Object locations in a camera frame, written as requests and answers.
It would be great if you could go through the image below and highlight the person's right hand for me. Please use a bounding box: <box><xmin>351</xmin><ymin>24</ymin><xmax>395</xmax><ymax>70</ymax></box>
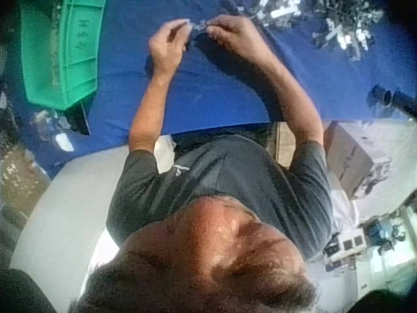
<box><xmin>206</xmin><ymin>14</ymin><xmax>272</xmax><ymax>65</ymax></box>

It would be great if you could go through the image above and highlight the person's left hand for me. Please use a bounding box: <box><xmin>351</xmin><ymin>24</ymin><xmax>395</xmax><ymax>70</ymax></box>
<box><xmin>147</xmin><ymin>18</ymin><xmax>194</xmax><ymax>79</ymax></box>

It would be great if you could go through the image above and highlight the small grey metal part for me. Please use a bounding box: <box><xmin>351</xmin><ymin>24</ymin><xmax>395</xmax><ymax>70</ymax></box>
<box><xmin>191</xmin><ymin>20</ymin><xmax>210</xmax><ymax>34</ymax></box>

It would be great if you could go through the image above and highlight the heap of small grey parts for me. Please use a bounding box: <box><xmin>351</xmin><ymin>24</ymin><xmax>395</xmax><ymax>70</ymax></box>
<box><xmin>311</xmin><ymin>0</ymin><xmax>386</xmax><ymax>62</ymax></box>
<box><xmin>220</xmin><ymin>0</ymin><xmax>306</xmax><ymax>29</ymax></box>

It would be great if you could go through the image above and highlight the blue table cloth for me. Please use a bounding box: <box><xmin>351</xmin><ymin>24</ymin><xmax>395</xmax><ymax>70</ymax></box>
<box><xmin>6</xmin><ymin>0</ymin><xmax>417</xmax><ymax>179</ymax></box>

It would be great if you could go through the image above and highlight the green plastic crate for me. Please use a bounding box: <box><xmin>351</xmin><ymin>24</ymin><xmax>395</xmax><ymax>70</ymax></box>
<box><xmin>20</xmin><ymin>0</ymin><xmax>108</xmax><ymax>110</ymax></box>

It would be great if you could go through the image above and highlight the clear bag of parts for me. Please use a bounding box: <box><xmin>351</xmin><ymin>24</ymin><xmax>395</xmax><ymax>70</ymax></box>
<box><xmin>30</xmin><ymin>109</ymin><xmax>76</xmax><ymax>153</ymax></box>

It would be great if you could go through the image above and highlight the black tube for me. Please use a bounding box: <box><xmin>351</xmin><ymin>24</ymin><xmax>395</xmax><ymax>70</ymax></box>
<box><xmin>367</xmin><ymin>83</ymin><xmax>417</xmax><ymax>121</ymax></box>

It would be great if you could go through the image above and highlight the printed brown cardboard box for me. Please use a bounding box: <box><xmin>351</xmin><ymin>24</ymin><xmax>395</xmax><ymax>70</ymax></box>
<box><xmin>0</xmin><ymin>152</ymin><xmax>50</xmax><ymax>213</ymax></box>

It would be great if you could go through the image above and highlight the white power strip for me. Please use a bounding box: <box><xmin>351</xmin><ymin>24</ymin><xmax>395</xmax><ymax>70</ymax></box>
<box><xmin>323</xmin><ymin>228</ymin><xmax>366</xmax><ymax>272</ymax></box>

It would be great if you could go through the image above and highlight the blue and black device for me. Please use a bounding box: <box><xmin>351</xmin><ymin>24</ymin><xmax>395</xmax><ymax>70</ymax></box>
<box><xmin>364</xmin><ymin>217</ymin><xmax>409</xmax><ymax>257</ymax></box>

